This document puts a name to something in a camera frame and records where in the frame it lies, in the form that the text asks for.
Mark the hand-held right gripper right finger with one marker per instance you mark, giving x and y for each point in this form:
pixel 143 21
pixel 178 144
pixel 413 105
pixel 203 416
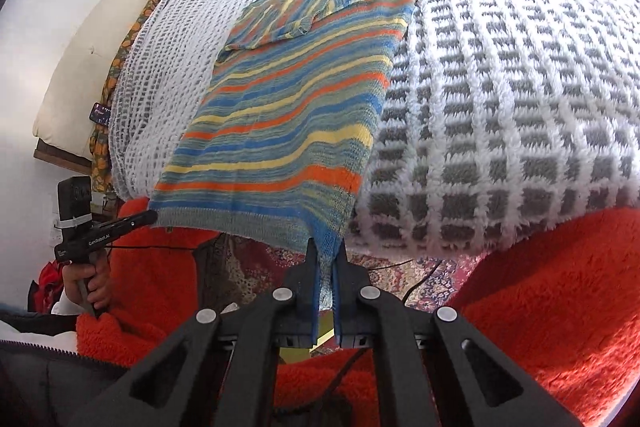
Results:
pixel 340 307

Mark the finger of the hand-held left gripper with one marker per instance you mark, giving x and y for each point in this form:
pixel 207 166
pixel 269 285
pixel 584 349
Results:
pixel 135 222

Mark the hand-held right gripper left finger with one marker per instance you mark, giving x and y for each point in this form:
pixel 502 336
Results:
pixel 313 307

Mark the striped knit sweater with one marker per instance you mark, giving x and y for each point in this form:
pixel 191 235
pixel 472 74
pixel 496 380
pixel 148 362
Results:
pixel 280 117

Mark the person's left hand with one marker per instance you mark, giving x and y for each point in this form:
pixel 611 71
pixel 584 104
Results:
pixel 97 289

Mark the red cloth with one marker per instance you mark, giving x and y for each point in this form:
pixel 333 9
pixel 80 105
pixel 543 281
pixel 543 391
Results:
pixel 47 279

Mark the patterned rug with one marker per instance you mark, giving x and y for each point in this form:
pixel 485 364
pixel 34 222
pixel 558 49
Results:
pixel 250 267

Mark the black zipped jacket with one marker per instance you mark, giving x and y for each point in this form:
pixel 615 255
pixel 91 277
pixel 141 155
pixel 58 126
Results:
pixel 45 377

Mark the orange floral bed sheet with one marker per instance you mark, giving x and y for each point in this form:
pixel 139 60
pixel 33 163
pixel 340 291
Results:
pixel 112 72

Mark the cream mattress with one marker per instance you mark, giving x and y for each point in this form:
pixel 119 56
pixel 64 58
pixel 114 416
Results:
pixel 95 57

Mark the orange fleece blanket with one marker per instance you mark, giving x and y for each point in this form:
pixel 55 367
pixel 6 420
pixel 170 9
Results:
pixel 550 297

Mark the white grey checked blanket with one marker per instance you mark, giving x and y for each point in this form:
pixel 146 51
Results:
pixel 500 82

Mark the wooden bed frame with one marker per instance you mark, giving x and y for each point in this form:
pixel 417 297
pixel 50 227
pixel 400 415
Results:
pixel 60 157

